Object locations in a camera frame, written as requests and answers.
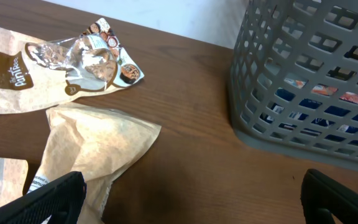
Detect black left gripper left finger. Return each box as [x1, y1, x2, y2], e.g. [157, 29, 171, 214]
[0, 171, 86, 224]

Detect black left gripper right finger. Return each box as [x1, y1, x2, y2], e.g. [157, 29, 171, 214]
[301, 169, 358, 224]

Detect multicolour tissue pack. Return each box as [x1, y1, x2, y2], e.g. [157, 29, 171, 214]
[268, 76, 358, 141]

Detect beige pouch with window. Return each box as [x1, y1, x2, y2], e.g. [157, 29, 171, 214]
[0, 158, 29, 207]

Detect plain beige paper pouch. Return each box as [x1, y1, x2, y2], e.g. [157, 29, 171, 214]
[29, 103, 161, 224]

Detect grey plastic basket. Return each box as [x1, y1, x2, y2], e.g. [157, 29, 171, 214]
[227, 0, 358, 171]

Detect Pantree cookie pouch printed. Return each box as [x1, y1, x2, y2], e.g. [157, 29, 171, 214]
[0, 18, 144, 114]

